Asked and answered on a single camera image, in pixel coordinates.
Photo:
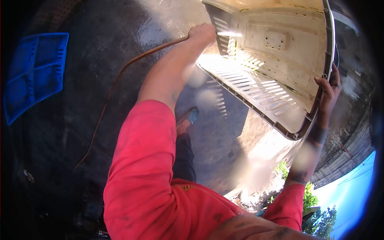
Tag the person's left hand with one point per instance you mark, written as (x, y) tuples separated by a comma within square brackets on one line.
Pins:
[(201, 33)]

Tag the person's body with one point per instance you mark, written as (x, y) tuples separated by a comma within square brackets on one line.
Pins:
[(144, 186)]

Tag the grey corrugated fence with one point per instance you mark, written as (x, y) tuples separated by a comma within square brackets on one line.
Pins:
[(348, 156)]

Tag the white slotted plastic housing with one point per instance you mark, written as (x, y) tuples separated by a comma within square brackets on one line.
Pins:
[(279, 54)]

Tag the person's right hand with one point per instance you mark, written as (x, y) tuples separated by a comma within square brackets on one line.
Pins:
[(328, 95)]

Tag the blue plastic grid panel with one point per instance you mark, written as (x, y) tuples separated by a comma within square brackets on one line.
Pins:
[(36, 75)]

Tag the person's left fingers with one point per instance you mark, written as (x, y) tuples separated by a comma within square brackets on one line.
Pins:
[(212, 32)]

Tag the green trees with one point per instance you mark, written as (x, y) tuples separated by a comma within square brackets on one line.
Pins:
[(315, 216)]

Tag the person's right thumb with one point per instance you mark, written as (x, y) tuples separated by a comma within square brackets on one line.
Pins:
[(321, 82)]

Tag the black wrist band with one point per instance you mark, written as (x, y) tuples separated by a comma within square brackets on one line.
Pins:
[(317, 134)]

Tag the person's right fingers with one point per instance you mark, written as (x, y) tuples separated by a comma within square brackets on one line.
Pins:
[(335, 76)]

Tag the person's legs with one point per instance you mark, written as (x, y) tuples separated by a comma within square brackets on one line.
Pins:
[(183, 150)]

